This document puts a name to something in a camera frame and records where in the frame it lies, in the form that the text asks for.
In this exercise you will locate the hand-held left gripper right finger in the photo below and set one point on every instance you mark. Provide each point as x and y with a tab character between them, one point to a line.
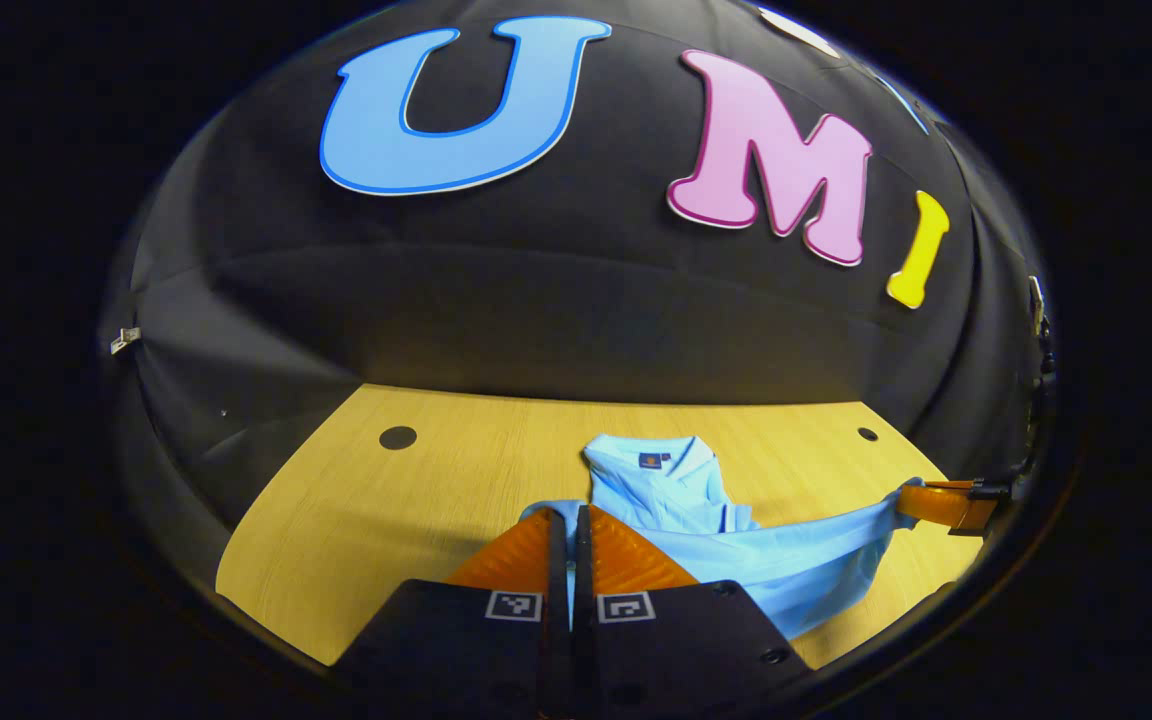
582	560

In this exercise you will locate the light blue T-shirt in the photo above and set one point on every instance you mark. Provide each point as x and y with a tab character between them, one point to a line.
666	490

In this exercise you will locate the black backdrop cloth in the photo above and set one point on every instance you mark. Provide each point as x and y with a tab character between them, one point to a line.
586	300

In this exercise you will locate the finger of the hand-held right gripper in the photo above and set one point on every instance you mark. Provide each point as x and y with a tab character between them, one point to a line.
991	489
946	508

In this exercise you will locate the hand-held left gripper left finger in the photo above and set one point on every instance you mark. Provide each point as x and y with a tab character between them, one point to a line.
556	560

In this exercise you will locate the white clip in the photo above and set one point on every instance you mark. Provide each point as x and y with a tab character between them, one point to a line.
124	340

